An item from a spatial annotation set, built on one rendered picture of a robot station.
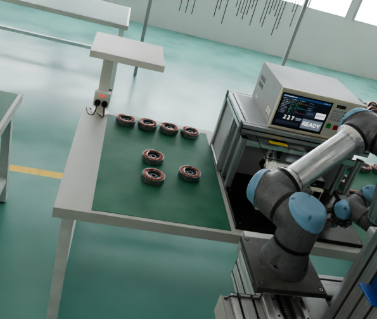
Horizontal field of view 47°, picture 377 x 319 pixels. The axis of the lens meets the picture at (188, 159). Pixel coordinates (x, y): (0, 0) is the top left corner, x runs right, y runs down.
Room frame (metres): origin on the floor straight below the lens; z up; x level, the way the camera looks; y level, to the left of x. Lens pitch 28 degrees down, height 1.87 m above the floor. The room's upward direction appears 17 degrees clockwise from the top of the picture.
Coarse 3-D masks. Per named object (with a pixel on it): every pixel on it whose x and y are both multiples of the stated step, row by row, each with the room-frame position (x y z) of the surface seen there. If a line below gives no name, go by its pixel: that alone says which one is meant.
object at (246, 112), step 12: (228, 96) 2.28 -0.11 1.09; (240, 96) 2.28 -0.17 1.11; (240, 108) 2.10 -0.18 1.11; (252, 108) 2.15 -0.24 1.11; (240, 120) 1.96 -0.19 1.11; (252, 120) 1.99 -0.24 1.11; (264, 120) 2.03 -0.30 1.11; (252, 132) 1.92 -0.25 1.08; (264, 132) 1.94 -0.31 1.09; (276, 132) 1.95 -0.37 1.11; (288, 132) 1.97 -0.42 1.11; (312, 144) 1.99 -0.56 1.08
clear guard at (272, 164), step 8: (256, 136) 1.93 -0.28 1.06; (264, 144) 1.86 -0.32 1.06; (272, 144) 1.89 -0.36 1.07; (288, 144) 1.95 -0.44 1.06; (296, 144) 1.97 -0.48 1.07; (264, 152) 1.78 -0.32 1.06; (272, 152) 1.81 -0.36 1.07; (280, 152) 1.83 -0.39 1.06; (288, 152) 1.86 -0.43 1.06; (296, 152) 1.88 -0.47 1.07; (304, 152) 1.91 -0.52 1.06; (272, 160) 1.73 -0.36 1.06; (280, 160) 1.75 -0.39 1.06; (288, 160) 1.77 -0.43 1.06; (296, 160) 1.80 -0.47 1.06; (272, 168) 1.71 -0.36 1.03
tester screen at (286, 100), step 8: (288, 96) 1.98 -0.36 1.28; (296, 96) 1.98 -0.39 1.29; (280, 104) 1.97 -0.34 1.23; (288, 104) 1.98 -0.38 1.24; (296, 104) 1.99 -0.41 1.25; (304, 104) 2.00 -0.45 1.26; (312, 104) 2.00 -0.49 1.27; (320, 104) 2.01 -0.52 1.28; (328, 104) 2.02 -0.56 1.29; (280, 112) 1.97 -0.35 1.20; (288, 112) 1.98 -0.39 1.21; (296, 112) 1.99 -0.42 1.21; (304, 112) 2.00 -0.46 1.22; (320, 112) 2.02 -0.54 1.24; (288, 120) 1.99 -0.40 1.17; (296, 120) 1.99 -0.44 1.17; (320, 120) 2.02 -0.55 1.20; (304, 128) 2.01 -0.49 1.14; (320, 128) 2.02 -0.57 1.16
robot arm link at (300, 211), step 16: (304, 192) 1.14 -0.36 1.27; (272, 208) 1.10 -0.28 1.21; (288, 208) 1.08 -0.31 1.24; (304, 208) 1.06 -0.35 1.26; (320, 208) 1.09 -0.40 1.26; (288, 224) 1.05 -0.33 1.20; (304, 224) 1.03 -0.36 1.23; (320, 224) 1.04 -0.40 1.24; (288, 240) 1.04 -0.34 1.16; (304, 240) 1.03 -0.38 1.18
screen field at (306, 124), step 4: (304, 120) 2.00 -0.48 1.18; (308, 120) 2.01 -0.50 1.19; (312, 120) 2.01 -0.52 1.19; (300, 124) 2.00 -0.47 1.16; (304, 124) 2.00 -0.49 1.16; (308, 124) 2.01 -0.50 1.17; (312, 124) 2.01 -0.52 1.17; (316, 124) 2.02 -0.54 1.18; (320, 124) 2.02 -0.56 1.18; (308, 128) 2.01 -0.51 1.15; (312, 128) 2.02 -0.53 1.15; (316, 128) 2.02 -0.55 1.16
